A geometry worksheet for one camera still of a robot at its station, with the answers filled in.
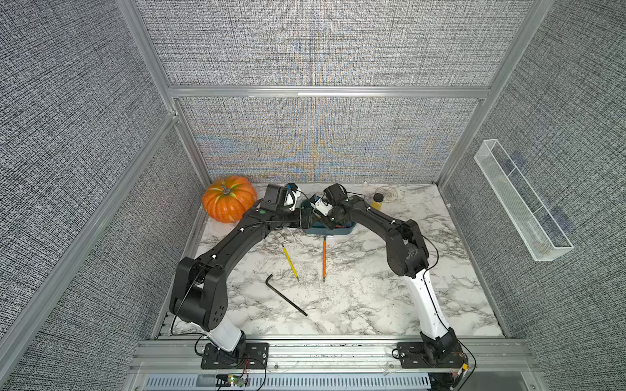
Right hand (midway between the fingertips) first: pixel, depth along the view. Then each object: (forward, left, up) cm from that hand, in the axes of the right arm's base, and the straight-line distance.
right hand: (325, 211), depth 103 cm
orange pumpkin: (0, +40, +7) cm, 41 cm away
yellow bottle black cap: (+3, -22, +1) cm, 22 cm away
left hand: (-11, +7, +13) cm, 19 cm away
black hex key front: (-34, +16, -4) cm, 38 cm away
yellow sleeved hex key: (-18, +16, -5) cm, 25 cm away
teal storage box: (-8, -6, -1) cm, 10 cm away
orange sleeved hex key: (-20, +1, -5) cm, 20 cm away
